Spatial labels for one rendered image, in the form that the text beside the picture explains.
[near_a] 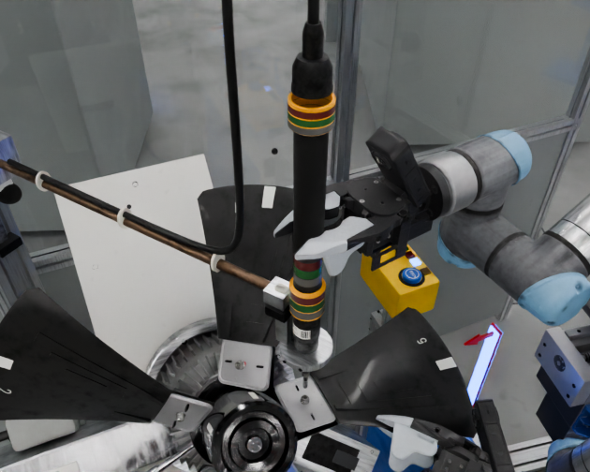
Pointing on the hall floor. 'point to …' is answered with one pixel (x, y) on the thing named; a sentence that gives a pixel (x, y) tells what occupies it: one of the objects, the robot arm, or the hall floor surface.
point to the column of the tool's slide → (23, 271)
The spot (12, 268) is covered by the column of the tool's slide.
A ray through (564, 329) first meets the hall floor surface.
